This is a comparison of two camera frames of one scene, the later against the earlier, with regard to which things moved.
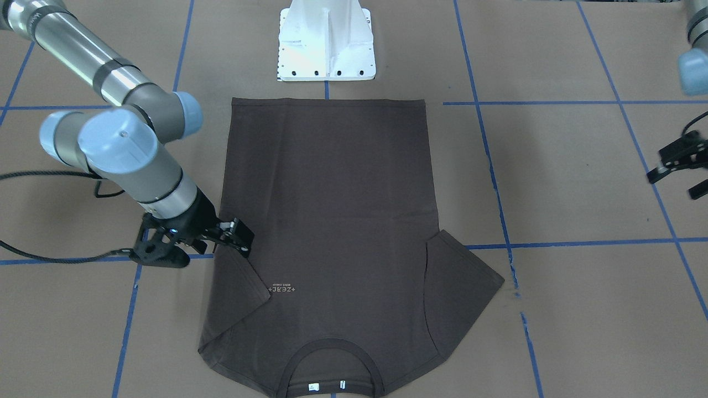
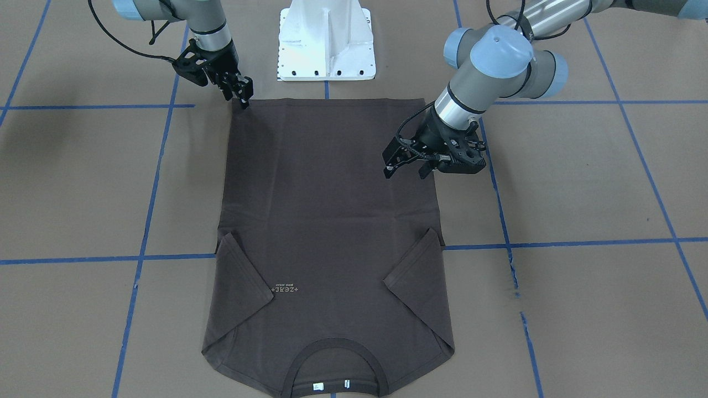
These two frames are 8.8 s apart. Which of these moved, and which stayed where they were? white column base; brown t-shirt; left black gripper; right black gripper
Moved: right black gripper; left black gripper
Stayed: white column base; brown t-shirt
